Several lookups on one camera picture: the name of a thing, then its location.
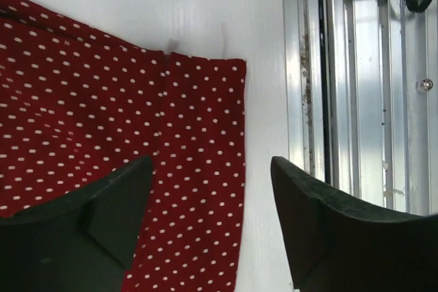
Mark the aluminium rail frame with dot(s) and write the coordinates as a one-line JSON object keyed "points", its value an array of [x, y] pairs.
{"points": [[361, 84]]}

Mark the red polka dot skirt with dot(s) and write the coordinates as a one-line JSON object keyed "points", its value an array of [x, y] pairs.
{"points": [[78, 103]]}

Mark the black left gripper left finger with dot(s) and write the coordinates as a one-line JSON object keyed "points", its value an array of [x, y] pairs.
{"points": [[82, 241]]}

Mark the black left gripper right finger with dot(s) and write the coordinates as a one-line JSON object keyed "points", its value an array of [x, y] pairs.
{"points": [[336, 242]]}

